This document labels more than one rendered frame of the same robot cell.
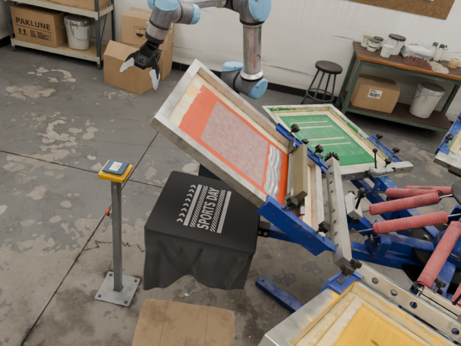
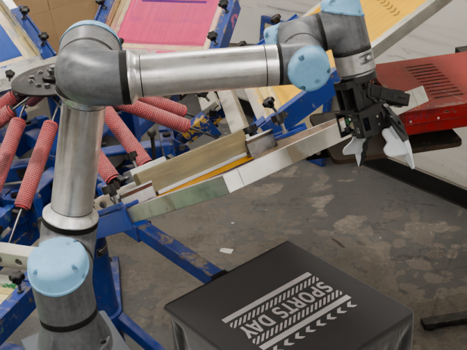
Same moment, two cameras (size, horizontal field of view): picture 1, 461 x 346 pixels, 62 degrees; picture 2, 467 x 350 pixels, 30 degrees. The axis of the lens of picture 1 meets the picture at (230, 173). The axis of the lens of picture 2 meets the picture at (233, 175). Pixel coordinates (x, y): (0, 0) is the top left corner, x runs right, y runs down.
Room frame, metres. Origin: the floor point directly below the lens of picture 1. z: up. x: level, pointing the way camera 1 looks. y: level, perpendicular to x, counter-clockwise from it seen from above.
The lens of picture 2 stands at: (2.58, 1.44, 2.32)
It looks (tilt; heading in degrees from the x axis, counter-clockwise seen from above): 28 degrees down; 232
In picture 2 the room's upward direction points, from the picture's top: 6 degrees counter-clockwise
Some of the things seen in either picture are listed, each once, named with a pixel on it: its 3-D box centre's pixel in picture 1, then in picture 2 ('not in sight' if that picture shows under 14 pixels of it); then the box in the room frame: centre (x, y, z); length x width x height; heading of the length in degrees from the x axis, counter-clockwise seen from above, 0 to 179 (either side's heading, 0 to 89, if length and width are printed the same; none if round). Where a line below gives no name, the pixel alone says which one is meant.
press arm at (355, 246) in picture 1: (310, 239); (178, 254); (1.34, -0.43, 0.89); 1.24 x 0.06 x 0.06; 87
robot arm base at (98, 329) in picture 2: not in sight; (71, 328); (1.97, 0.09, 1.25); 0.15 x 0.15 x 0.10
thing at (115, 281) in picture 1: (116, 236); not in sight; (1.51, 0.56, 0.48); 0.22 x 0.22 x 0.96; 87
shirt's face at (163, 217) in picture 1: (209, 207); (285, 308); (1.37, 0.06, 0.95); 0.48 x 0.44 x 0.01; 87
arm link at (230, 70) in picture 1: (232, 75); (61, 278); (1.97, 0.09, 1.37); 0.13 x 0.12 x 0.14; 54
